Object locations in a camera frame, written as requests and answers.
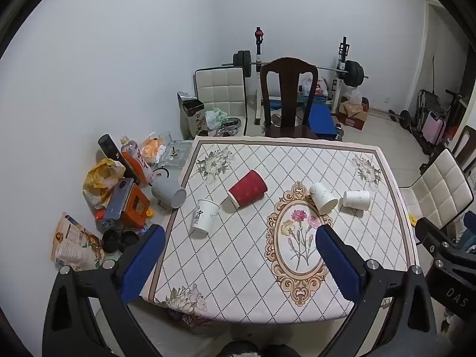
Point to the red ribbed paper cup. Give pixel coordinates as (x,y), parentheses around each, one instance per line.
(247,193)

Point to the dark wooden chair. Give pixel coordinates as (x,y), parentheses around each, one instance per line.
(467,145)
(288,96)

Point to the yellow plastic bag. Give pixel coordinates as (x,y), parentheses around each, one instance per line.
(100,180)

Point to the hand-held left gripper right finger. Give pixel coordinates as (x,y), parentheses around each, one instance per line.
(336,267)

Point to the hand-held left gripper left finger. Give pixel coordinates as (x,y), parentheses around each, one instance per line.
(143,264)

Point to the orange label drink bottle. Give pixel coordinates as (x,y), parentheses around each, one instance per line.
(134,158)

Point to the black cylindrical bottle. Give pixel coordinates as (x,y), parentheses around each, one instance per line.
(110,150)

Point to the orange box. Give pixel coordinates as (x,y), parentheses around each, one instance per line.
(134,208)

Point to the white green plastic bag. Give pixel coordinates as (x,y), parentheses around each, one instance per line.
(215,117)

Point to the brown gift box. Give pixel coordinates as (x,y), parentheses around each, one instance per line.
(191,117)

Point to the floral diamond pattern tablecloth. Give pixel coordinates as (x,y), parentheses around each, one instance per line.
(241,267)

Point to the pink suitcase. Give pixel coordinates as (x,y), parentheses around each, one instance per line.
(435,126)

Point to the clear glass tray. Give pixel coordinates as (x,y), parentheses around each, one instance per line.
(174,154)

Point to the black folding cart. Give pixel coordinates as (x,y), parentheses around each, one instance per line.
(427,113)

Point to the small yellow object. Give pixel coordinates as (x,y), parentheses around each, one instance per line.
(412,218)

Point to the white plastic bag red print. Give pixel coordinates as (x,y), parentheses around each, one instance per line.
(314,85)

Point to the black dumbbell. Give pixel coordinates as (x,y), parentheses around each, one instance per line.
(399,115)

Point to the orange snack bag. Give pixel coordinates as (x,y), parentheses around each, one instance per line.
(152,148)

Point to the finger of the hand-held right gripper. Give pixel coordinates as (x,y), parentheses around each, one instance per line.
(431,232)

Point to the grey cylindrical cup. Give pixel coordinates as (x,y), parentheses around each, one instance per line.
(168,192)

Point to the cardboard box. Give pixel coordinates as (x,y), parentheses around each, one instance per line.
(353,113)

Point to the printed snack bag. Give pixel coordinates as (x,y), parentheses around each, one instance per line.
(76,245)

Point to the black round lid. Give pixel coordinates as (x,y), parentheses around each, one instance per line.
(110,240)
(129,238)

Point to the white speckled paper cup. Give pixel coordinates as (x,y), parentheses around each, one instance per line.
(322,198)
(356,198)

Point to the white barbell rack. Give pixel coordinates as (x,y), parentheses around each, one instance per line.
(342,78)

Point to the stack of metal bowls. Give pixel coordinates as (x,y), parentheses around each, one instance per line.
(228,126)

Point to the white cup with black print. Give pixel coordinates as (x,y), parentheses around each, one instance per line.
(203,218)

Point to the barbell with black plates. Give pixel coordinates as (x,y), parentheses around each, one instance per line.
(353,72)

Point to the blue weight bench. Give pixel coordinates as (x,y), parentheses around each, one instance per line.
(321,119)

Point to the white cushioned chair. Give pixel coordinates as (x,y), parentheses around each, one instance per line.
(221,93)
(435,189)

